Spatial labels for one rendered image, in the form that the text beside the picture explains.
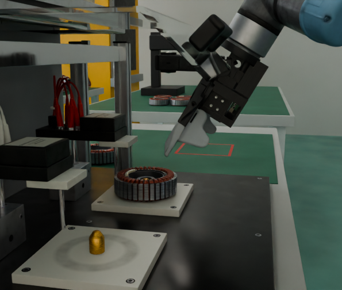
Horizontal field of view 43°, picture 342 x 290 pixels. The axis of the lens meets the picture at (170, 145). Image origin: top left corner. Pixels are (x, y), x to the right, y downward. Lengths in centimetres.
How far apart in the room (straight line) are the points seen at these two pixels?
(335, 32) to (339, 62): 527
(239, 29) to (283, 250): 34
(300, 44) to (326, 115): 96
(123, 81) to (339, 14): 50
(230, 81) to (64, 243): 36
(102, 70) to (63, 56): 355
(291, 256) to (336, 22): 32
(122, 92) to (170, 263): 48
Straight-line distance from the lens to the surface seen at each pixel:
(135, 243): 60
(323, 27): 61
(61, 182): 53
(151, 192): 74
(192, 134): 69
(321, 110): 590
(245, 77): 71
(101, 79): 423
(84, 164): 84
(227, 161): 116
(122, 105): 96
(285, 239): 71
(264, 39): 70
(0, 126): 59
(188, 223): 69
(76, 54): 72
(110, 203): 74
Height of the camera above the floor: 103
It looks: 12 degrees down
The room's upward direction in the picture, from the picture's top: straight up
